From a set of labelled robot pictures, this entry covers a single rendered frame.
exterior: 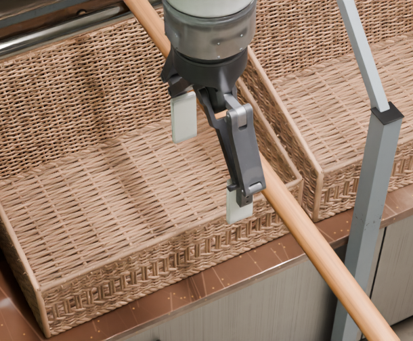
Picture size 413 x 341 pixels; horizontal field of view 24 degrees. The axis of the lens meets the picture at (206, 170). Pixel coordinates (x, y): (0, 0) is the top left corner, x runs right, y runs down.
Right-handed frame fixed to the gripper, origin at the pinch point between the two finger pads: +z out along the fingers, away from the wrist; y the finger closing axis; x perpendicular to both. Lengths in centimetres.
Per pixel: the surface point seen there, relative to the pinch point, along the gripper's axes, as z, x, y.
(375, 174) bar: 50, 46, -24
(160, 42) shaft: 11.5, 9.4, -34.3
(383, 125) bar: 37, 46, -24
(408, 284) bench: 106, 67, -30
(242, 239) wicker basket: 69, 25, -35
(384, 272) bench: 95, 58, -30
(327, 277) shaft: 12.0, 9.3, 12.0
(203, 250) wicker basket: 73, 18, -39
